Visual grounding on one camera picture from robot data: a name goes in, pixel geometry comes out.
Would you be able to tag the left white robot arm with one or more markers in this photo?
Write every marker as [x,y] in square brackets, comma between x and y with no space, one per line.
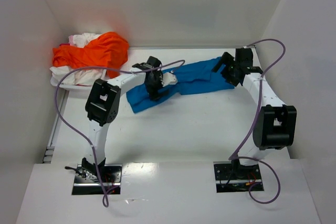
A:
[103,104]

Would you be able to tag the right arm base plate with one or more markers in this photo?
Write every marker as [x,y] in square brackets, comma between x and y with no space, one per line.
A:
[232,177]

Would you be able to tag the blue t shirt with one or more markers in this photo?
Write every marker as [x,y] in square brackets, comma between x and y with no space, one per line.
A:
[193,78]

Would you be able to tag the white t shirt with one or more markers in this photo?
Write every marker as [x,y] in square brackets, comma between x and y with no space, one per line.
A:
[84,76]

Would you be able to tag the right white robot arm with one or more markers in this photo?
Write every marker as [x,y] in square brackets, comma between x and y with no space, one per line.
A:
[274,124]

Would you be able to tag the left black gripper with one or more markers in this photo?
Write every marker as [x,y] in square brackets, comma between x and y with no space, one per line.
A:
[154,87]

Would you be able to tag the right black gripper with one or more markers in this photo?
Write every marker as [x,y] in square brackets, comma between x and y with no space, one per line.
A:
[228,67]

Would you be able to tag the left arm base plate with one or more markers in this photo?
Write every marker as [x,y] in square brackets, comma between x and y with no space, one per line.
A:
[86,184]

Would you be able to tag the orange t shirt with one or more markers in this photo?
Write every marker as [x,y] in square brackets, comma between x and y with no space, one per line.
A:
[108,50]

